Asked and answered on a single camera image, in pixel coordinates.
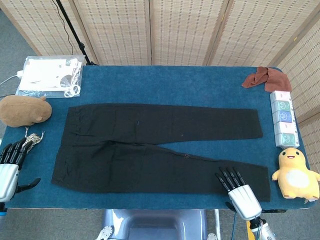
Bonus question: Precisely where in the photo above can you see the bamboo folding screen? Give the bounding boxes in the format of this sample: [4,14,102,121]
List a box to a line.
[0,0,320,173]

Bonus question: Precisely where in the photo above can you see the green tissue pack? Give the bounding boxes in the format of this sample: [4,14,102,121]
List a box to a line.
[274,132,300,148]
[271,99,295,112]

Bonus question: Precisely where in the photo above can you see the brown plush capybara toy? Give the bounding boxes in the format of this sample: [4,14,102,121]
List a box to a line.
[0,95,53,128]

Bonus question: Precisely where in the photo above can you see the yellow plush toy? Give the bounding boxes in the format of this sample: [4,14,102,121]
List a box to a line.
[271,147,320,201]

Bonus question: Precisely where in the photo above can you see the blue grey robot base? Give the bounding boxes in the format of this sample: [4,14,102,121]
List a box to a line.
[101,208,208,240]

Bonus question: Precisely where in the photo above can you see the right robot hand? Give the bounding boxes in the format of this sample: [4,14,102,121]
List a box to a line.
[215,166,263,221]

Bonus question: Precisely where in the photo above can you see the black tripod stand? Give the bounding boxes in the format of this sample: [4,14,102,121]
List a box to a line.
[55,0,100,66]

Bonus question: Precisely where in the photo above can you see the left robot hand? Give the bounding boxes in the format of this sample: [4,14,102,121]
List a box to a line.
[0,137,42,203]

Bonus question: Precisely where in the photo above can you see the thin blue cable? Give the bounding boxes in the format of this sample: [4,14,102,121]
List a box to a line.
[232,209,238,240]

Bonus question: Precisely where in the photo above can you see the braided rope bundle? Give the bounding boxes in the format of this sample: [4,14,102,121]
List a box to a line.
[23,126,46,154]

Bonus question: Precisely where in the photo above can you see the rust brown cloth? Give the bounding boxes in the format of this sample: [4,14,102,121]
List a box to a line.
[241,66,293,93]

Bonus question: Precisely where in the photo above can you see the white adapter cable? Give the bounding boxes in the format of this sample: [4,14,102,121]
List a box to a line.
[0,74,18,86]

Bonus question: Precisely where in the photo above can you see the blue table cloth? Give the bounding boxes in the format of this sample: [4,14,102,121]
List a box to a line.
[0,65,316,210]

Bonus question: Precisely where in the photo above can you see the pink tissue pack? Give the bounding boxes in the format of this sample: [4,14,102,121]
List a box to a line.
[273,121,298,135]
[269,90,293,102]

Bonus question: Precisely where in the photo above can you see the black bar under table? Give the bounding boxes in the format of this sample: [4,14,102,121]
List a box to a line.
[259,208,286,214]

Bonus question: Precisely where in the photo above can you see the blue tissue pack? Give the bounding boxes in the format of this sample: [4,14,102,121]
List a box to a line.
[271,109,297,124]

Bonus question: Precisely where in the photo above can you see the black trousers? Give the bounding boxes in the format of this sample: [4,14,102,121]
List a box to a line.
[51,103,272,202]

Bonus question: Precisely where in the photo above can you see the clear plastic bag with papers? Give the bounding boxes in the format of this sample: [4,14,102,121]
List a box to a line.
[15,55,83,99]

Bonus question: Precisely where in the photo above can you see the thin black hanging cable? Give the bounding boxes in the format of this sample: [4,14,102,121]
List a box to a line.
[54,0,74,55]

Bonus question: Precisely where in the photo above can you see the white table leg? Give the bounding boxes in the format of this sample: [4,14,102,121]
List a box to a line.
[214,209,221,236]

